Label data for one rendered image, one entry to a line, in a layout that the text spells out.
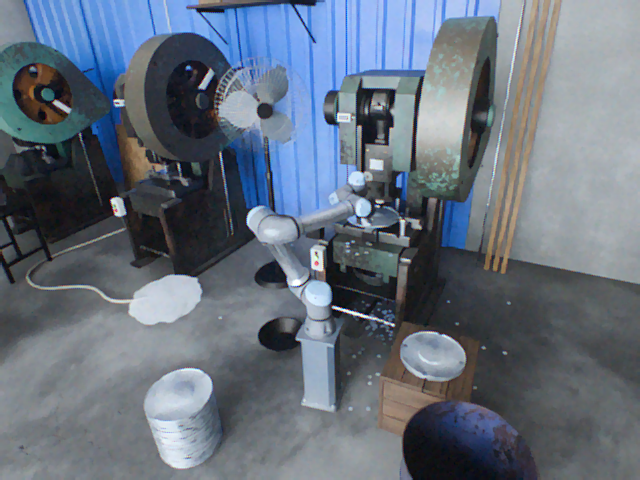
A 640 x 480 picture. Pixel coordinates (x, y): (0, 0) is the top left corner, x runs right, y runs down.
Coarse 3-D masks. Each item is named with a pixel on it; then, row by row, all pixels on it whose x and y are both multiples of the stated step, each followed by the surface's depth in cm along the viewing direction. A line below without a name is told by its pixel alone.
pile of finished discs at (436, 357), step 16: (416, 336) 193; (432, 336) 192; (448, 336) 191; (400, 352) 183; (416, 352) 183; (432, 352) 182; (448, 352) 182; (416, 368) 175; (432, 368) 174; (448, 368) 174
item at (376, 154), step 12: (372, 144) 207; (384, 144) 206; (372, 156) 210; (384, 156) 206; (372, 168) 212; (384, 168) 209; (372, 180) 215; (384, 180) 212; (372, 192) 215; (384, 192) 215
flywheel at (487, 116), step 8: (480, 80) 201; (480, 88) 204; (480, 96) 207; (480, 104) 177; (488, 104) 177; (472, 112) 178; (480, 112) 177; (488, 112) 178; (472, 120) 179; (480, 120) 178; (488, 120) 179; (472, 128) 182; (480, 128) 180; (472, 136) 213; (472, 144) 212; (472, 152) 211; (472, 160) 214
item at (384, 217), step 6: (378, 210) 227; (384, 210) 226; (390, 210) 226; (354, 216) 221; (372, 216) 218; (378, 216) 218; (384, 216) 219; (390, 216) 219; (396, 216) 219; (354, 222) 214; (372, 222) 213; (378, 222) 213; (384, 222) 212; (390, 222) 212; (396, 222) 212
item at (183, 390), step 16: (160, 384) 181; (176, 384) 180; (192, 384) 180; (208, 384) 180; (144, 400) 173; (160, 400) 173; (176, 400) 172; (192, 400) 172; (208, 400) 171; (160, 416) 165; (176, 416) 165
